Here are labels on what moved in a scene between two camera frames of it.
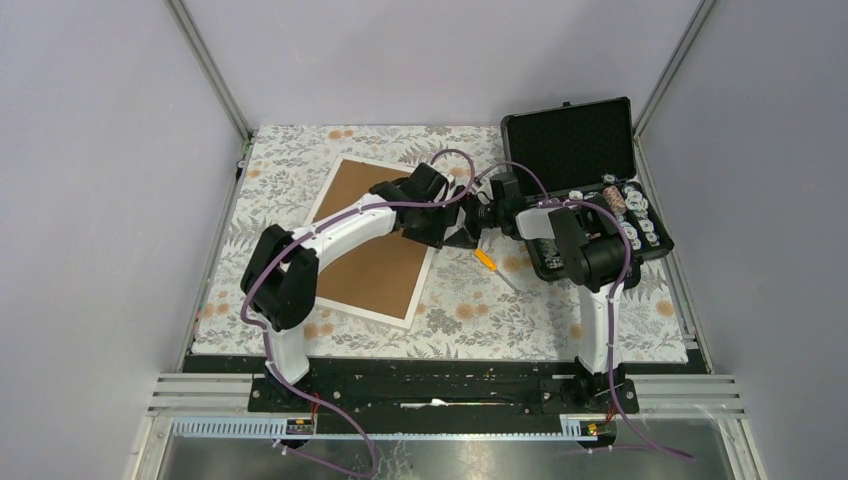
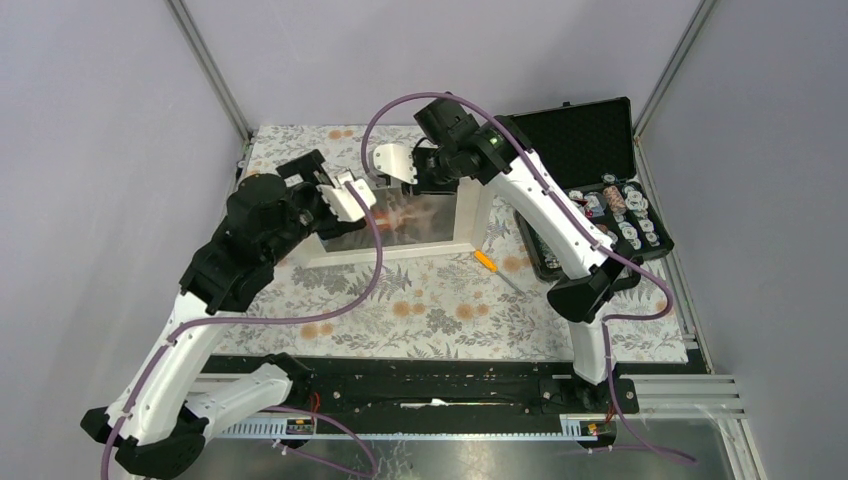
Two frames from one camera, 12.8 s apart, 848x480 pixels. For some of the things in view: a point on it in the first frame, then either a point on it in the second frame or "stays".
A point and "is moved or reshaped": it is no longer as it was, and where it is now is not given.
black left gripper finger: [434, 238] → [310, 166]
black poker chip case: [575, 153] stays
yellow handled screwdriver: [489, 263] stays
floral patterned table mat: [480, 302] stays
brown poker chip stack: [615, 199] stays
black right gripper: [467, 237] → [423, 187]
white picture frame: [379, 279] is moved or reshaped
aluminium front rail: [668, 395] stays
